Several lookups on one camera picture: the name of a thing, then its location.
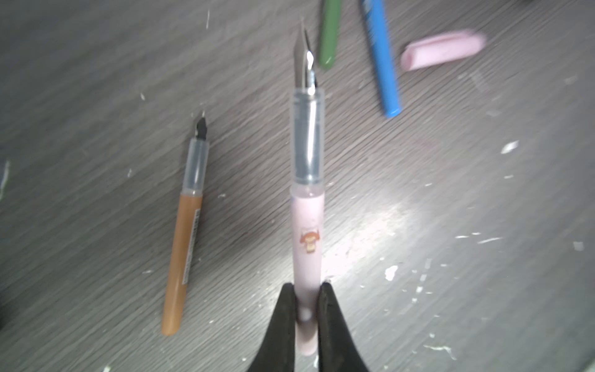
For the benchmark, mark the green pen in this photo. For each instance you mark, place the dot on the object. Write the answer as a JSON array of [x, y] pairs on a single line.
[[329, 32]]

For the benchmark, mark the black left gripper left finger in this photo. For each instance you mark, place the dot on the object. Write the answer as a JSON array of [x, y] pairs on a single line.
[[277, 351]]

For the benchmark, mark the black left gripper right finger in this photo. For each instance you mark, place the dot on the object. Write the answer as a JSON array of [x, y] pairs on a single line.
[[337, 351]]

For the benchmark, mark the orange brown pen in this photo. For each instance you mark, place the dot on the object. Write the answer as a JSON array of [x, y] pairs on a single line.
[[186, 227]]

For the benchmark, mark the pink fountain pen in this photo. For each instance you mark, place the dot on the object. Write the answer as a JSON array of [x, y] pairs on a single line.
[[307, 191]]

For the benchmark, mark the blue pen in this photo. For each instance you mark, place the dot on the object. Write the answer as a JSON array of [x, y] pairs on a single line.
[[378, 37]]

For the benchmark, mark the pink pen cap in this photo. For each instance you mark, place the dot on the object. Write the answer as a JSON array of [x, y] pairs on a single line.
[[441, 49]]

